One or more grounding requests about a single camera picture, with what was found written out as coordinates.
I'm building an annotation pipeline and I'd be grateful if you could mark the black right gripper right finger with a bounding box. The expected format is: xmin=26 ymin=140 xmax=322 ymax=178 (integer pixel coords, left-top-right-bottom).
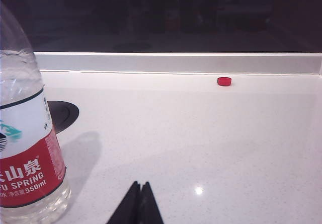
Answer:
xmin=140 ymin=181 xmax=165 ymax=224

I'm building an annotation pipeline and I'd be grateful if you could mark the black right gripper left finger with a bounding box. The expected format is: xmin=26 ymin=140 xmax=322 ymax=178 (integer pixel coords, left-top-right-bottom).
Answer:
xmin=105 ymin=181 xmax=141 ymax=224

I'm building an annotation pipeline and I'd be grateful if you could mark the clear Nongfu Spring water bottle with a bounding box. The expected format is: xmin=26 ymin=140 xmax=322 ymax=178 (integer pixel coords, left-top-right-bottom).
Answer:
xmin=0 ymin=1 xmax=72 ymax=209

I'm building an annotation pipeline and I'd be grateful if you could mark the red plastic bottle cap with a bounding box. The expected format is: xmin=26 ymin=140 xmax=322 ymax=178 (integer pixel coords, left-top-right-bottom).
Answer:
xmin=217 ymin=77 xmax=233 ymax=87

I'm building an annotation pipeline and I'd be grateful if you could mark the round black countertop disc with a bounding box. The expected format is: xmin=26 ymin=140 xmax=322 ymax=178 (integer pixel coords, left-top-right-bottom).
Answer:
xmin=46 ymin=100 xmax=80 ymax=135

